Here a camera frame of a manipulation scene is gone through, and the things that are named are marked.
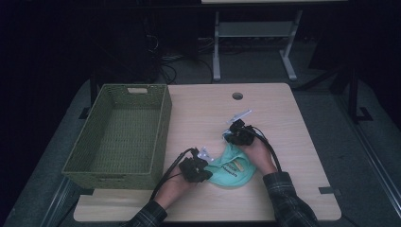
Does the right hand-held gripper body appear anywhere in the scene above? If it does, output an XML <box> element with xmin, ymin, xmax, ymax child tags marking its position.
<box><xmin>226</xmin><ymin>108</ymin><xmax>257</xmax><ymax>147</ymax></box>

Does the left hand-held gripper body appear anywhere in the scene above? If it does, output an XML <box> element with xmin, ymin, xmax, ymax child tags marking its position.
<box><xmin>178</xmin><ymin>146</ymin><xmax>216</xmax><ymax>183</ymax></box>

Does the teal cloth garment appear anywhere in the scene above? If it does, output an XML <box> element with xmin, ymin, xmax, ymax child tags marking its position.
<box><xmin>204</xmin><ymin>131</ymin><xmax>258</xmax><ymax>189</ymax></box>

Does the green woven basket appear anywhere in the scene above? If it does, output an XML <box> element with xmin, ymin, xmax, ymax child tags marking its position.
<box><xmin>61</xmin><ymin>83</ymin><xmax>173</xmax><ymax>191</ymax></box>

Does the person's left hand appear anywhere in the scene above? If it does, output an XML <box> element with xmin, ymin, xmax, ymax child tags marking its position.
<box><xmin>153</xmin><ymin>171</ymin><xmax>198</xmax><ymax>211</ymax></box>

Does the person's right hand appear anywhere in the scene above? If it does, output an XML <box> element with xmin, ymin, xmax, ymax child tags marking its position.
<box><xmin>244</xmin><ymin>135</ymin><xmax>279</xmax><ymax>176</ymax></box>

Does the dark tape strip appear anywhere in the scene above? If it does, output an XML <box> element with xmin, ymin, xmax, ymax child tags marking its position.
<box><xmin>318</xmin><ymin>186</ymin><xmax>342</xmax><ymax>196</ymax></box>

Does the black metal stand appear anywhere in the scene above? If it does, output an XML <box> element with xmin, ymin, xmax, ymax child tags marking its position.
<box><xmin>299</xmin><ymin>62</ymin><xmax>374</xmax><ymax>125</ymax></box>

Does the left hand-held gripper black cable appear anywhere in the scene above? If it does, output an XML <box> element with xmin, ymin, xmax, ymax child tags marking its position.
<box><xmin>148</xmin><ymin>147</ymin><xmax>199</xmax><ymax>202</ymax></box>

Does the hand-held gripper black cable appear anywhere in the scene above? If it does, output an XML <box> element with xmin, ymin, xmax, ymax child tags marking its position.
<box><xmin>250</xmin><ymin>126</ymin><xmax>284</xmax><ymax>173</ymax></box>
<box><xmin>148</xmin><ymin>147</ymin><xmax>199</xmax><ymax>202</ymax></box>

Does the right hand-held gripper black cable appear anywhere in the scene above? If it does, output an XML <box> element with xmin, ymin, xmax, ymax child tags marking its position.
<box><xmin>250</xmin><ymin>126</ymin><xmax>284</xmax><ymax>173</ymax></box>

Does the black floor cables bundle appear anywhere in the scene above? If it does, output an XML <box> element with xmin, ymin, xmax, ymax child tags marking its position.
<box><xmin>143</xmin><ymin>31</ymin><xmax>216</xmax><ymax>85</ymax></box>

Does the white metal frame desk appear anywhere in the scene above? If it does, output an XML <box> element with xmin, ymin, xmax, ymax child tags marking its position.
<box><xmin>200</xmin><ymin>0</ymin><xmax>348</xmax><ymax>82</ymax></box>

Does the metal floor rail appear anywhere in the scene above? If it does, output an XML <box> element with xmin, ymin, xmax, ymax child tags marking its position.
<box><xmin>334</xmin><ymin>94</ymin><xmax>401</xmax><ymax>218</ymax></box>
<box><xmin>39</xmin><ymin>176</ymin><xmax>77</xmax><ymax>227</ymax></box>

